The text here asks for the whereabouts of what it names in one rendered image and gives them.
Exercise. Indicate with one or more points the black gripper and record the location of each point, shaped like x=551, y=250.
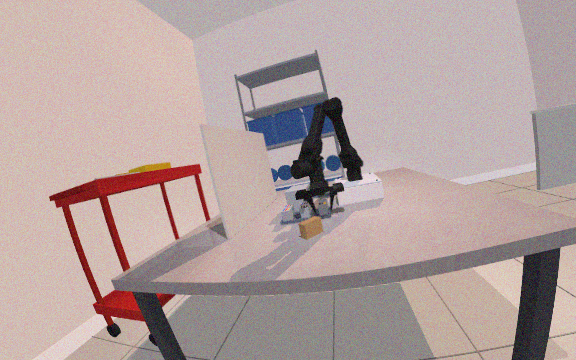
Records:
x=306, y=195

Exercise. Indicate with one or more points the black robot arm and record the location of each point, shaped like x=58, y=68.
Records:
x=309, y=160

